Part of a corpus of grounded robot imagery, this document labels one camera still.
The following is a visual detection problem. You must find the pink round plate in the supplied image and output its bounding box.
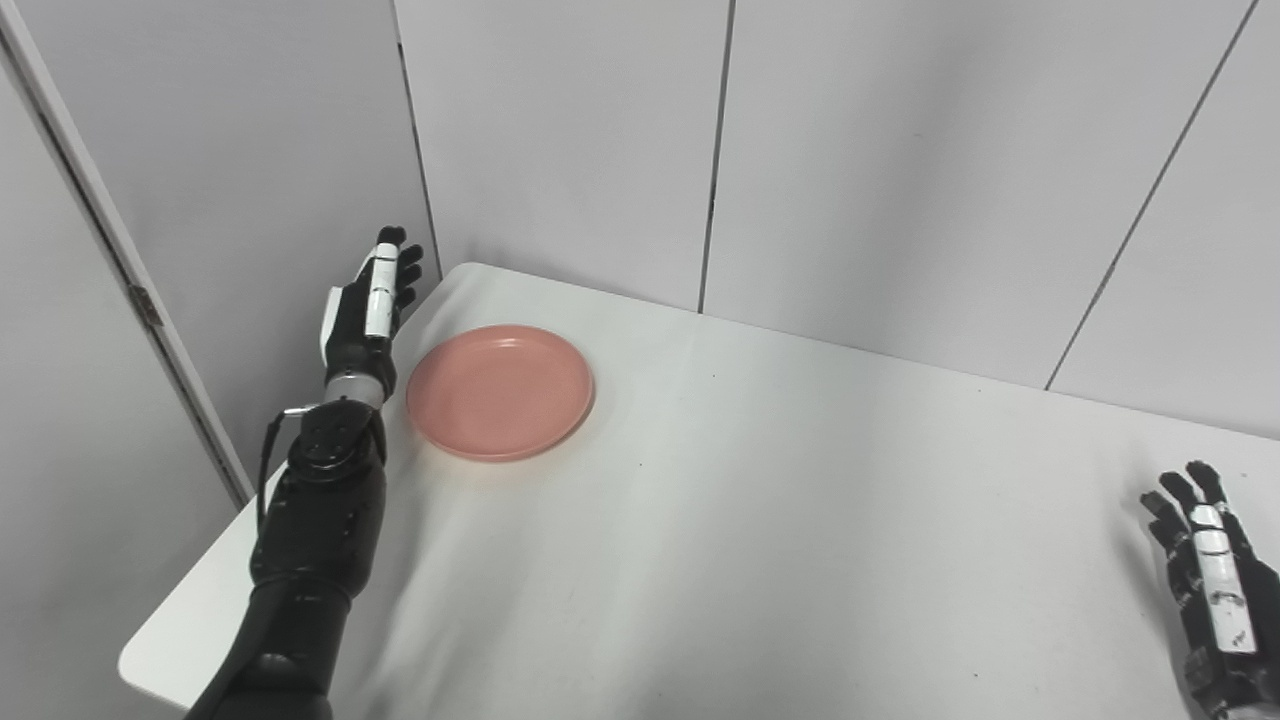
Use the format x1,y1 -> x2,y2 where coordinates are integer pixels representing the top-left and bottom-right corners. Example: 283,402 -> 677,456
405,324 -> 596,463

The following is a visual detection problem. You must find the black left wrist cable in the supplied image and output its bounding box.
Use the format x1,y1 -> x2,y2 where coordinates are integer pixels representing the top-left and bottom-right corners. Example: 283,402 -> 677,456
256,404 -> 319,531

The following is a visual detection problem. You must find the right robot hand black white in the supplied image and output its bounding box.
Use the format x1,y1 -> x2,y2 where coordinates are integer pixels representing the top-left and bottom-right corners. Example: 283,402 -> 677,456
1140,461 -> 1280,720

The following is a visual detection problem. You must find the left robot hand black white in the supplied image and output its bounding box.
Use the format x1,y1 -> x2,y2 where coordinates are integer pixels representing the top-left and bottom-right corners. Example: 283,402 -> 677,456
319,226 -> 425,394

